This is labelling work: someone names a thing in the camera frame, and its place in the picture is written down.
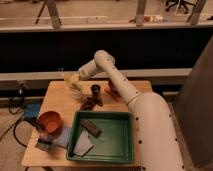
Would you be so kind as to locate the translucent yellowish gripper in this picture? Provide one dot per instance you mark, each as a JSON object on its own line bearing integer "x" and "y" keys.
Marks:
{"x": 72, "y": 80}

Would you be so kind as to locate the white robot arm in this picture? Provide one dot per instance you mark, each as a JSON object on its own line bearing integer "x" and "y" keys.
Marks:
{"x": 159, "y": 150}

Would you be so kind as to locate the white paper cup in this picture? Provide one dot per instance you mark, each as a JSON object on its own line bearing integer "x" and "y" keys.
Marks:
{"x": 77, "y": 94}

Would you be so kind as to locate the small black cup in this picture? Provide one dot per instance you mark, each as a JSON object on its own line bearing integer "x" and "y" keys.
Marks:
{"x": 95, "y": 89}

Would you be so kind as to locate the brown crumpled object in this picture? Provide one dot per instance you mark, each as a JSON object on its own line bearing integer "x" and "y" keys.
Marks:
{"x": 89, "y": 103}

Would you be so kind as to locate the orange carrot toy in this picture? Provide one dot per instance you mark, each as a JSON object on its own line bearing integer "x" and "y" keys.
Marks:
{"x": 108, "y": 91}

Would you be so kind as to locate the purple bowl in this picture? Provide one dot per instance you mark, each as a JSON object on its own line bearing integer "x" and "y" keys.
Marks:
{"x": 112, "y": 87}

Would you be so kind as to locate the orange bowl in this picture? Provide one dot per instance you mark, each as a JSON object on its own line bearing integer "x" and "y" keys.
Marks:
{"x": 51, "y": 121}

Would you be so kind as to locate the dark brown block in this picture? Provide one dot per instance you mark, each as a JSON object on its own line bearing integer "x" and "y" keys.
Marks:
{"x": 90, "y": 127}

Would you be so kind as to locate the blue object on floor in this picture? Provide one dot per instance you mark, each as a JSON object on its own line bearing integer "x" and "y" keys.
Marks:
{"x": 32, "y": 110}

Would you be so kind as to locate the blue sponge cloth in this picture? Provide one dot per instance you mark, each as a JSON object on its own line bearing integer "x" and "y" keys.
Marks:
{"x": 63, "y": 139}

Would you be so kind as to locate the grey cloth piece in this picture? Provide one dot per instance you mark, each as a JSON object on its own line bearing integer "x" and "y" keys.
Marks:
{"x": 83, "y": 144}

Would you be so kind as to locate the green plastic tray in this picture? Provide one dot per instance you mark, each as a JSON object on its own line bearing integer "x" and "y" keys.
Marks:
{"x": 113, "y": 145}

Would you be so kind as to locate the office chair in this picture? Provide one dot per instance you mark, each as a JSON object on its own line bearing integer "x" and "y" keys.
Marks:
{"x": 179, "y": 3}

